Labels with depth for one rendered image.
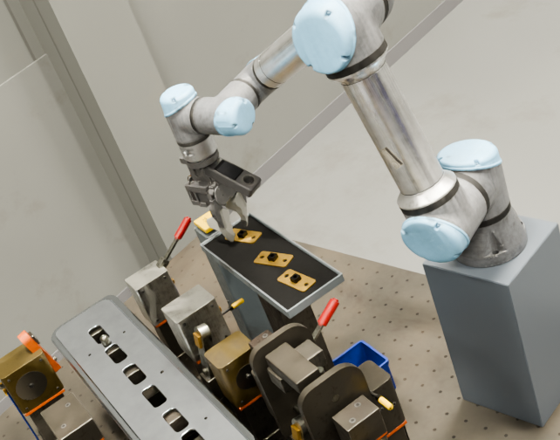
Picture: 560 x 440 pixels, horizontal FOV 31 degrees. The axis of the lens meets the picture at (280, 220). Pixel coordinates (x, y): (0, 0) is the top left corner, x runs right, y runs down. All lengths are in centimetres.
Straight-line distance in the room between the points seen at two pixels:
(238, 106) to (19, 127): 194
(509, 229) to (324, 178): 259
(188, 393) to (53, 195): 191
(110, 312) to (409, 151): 99
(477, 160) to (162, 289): 88
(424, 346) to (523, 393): 38
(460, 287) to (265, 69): 58
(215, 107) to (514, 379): 83
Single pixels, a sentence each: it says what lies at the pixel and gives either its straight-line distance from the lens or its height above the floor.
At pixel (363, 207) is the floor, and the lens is 424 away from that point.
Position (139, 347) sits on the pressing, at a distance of 230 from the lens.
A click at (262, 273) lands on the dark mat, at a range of 207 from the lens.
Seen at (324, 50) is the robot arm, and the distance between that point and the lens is 166.
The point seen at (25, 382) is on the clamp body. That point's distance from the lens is 236.
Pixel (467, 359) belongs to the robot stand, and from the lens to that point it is 219.
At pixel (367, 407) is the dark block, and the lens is 176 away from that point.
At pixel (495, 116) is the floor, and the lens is 460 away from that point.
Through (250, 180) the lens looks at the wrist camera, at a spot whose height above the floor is 132.
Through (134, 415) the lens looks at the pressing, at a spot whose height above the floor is 100.
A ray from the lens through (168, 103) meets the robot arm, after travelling 201.
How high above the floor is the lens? 235
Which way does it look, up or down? 33 degrees down
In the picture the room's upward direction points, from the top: 21 degrees counter-clockwise
